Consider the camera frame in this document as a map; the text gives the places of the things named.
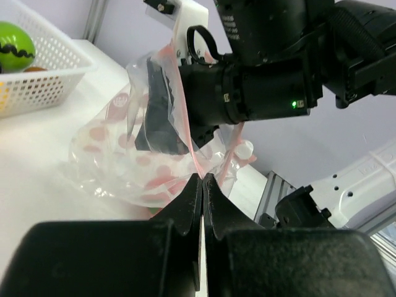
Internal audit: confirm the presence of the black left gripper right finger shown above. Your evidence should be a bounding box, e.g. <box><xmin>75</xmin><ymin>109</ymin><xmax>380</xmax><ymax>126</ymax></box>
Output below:
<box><xmin>202</xmin><ymin>174</ymin><xmax>395</xmax><ymax>296</ymax></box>

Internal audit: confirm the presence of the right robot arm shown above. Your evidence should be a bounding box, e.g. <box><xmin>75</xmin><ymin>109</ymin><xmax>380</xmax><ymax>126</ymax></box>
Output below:
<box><xmin>176</xmin><ymin>1</ymin><xmax>395</xmax><ymax>147</ymax></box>

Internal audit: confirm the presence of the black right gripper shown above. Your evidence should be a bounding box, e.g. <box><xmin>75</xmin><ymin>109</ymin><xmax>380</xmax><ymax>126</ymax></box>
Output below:
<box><xmin>135</xmin><ymin>53</ymin><xmax>322</xmax><ymax>155</ymax></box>

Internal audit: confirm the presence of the brown fake kiwi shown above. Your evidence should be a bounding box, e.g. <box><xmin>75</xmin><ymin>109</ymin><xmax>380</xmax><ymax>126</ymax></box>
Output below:
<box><xmin>24</xmin><ymin>66</ymin><xmax>46</xmax><ymax>72</ymax></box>

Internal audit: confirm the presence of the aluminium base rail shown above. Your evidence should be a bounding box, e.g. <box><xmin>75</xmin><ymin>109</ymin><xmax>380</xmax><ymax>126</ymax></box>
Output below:
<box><xmin>254</xmin><ymin>171</ymin><xmax>395</xmax><ymax>275</ymax></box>

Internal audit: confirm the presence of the clear zip top bag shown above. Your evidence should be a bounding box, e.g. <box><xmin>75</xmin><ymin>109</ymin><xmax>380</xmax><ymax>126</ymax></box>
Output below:
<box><xmin>64</xmin><ymin>45</ymin><xmax>256</xmax><ymax>213</ymax></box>

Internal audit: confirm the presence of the yellow fake pepper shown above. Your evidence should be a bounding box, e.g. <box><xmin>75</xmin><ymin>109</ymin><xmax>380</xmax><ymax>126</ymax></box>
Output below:
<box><xmin>0</xmin><ymin>82</ymin><xmax>9</xmax><ymax>112</ymax></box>

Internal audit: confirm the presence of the white plastic basket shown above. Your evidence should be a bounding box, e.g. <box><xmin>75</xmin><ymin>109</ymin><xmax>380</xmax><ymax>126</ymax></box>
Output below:
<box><xmin>1</xmin><ymin>1</ymin><xmax>97</xmax><ymax>118</ymax></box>

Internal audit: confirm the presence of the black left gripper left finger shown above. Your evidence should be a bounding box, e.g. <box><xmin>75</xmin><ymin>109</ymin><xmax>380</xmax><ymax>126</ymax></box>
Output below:
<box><xmin>1</xmin><ymin>174</ymin><xmax>202</xmax><ymax>296</ymax></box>

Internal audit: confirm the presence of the green fake apple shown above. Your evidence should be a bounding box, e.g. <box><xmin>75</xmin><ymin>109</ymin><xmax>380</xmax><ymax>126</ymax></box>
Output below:
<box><xmin>1</xmin><ymin>20</ymin><xmax>36</xmax><ymax>74</ymax></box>

